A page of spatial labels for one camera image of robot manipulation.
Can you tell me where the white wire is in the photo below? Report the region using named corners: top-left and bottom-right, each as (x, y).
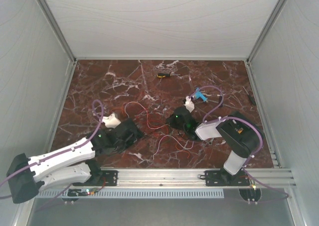
top-left (123, 101), bottom-right (195, 159)

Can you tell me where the slotted grey cable duct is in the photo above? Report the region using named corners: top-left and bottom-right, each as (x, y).
top-left (34, 188), bottom-right (225, 199)

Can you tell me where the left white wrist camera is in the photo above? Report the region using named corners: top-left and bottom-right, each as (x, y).
top-left (102, 113), bottom-right (121, 128)

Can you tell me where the blue plastic tool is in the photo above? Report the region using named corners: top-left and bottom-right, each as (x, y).
top-left (192, 88), bottom-right (208, 103)

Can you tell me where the aluminium front rail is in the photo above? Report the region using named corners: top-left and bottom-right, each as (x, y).
top-left (27, 168), bottom-right (297, 187)

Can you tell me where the black screwdriver far right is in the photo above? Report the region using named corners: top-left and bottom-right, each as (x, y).
top-left (246, 92), bottom-right (257, 106)

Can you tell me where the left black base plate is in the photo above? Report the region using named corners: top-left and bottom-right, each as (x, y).
top-left (89, 170), bottom-right (118, 187)

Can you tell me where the yellow black screwdriver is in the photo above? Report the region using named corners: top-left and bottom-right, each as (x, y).
top-left (157, 73), bottom-right (179, 78)

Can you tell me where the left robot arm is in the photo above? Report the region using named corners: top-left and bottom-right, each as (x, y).
top-left (6, 114), bottom-right (144, 204)

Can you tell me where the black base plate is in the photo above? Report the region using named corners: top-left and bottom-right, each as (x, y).
top-left (199, 169), bottom-right (250, 187)
top-left (89, 170), bottom-right (118, 187)

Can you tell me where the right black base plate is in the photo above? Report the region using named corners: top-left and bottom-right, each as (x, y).
top-left (199, 169), bottom-right (250, 187)

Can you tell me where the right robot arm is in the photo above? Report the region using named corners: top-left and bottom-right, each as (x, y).
top-left (166, 107), bottom-right (264, 186)

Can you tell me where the red wire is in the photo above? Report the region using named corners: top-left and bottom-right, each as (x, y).
top-left (134, 109), bottom-right (170, 137)

